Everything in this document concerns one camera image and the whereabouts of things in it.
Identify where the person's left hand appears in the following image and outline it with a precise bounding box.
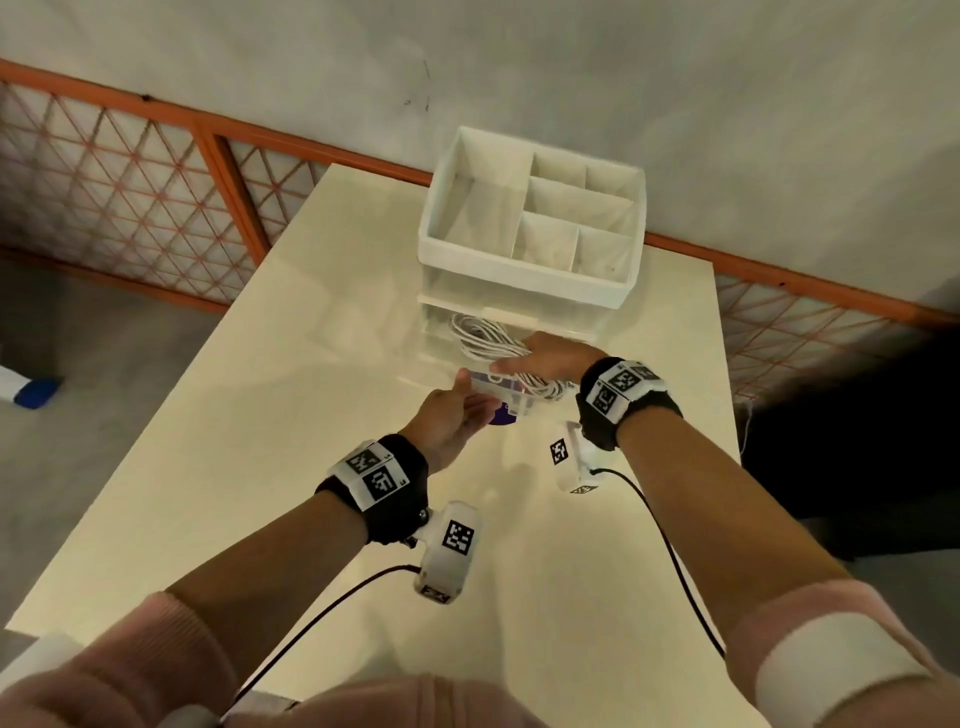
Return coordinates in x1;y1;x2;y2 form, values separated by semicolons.
397;367;500;475

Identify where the person's right hand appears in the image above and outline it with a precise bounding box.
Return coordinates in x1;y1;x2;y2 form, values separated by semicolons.
488;332;610;385

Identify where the white cable bundle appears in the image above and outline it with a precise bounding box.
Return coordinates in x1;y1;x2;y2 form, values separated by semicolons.
448;313;579;403

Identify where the white drawer organizer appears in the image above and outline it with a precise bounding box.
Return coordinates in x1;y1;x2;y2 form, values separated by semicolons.
416;125;648;418

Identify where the person's left forearm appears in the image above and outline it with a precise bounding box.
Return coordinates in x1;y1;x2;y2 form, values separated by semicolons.
164;491;370;665

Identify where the person's right forearm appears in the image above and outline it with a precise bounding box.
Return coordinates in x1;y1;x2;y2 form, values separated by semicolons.
614;404;853;639

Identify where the black right marker wristband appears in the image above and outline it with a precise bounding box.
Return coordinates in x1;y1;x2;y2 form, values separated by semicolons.
575;356;684;453

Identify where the black marker wristband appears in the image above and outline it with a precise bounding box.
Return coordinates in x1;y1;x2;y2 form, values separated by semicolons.
575;356;684;453
314;433;430;547

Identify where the black left marker wristband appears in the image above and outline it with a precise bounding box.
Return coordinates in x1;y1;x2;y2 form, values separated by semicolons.
314;433;430;547

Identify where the white table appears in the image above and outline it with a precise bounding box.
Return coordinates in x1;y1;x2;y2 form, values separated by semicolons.
3;163;774;728

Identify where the orange mesh fence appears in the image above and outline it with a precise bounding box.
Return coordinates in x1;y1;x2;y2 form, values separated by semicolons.
0;58;960;406

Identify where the dark furniture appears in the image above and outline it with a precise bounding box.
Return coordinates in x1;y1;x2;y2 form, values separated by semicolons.
738;322;960;564

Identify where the white pole with blue cap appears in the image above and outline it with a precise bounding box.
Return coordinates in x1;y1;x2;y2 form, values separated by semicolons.
0;363;63;411

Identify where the pink sweater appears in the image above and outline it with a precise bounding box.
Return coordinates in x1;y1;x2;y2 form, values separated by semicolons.
0;577;960;728

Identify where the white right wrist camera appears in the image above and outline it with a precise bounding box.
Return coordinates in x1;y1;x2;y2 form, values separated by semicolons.
547;419;601;496

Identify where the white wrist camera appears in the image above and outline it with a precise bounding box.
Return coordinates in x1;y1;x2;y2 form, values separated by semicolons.
412;500;481;606
547;419;601;496

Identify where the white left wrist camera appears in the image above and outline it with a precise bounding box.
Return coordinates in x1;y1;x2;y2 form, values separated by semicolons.
412;500;481;606

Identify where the black left camera cable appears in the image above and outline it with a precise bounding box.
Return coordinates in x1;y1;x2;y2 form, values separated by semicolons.
217;563;423;725

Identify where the black camera cable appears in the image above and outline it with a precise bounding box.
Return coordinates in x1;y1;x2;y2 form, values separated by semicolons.
590;467;729;661
217;563;423;725

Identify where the black right camera cable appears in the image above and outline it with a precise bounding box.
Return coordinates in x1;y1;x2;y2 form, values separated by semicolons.
590;467;729;661

